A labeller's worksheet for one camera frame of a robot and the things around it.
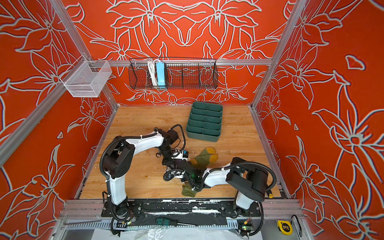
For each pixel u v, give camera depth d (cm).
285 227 67
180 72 98
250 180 45
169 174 72
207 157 90
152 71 89
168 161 77
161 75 90
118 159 50
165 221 68
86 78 92
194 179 65
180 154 78
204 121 101
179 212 73
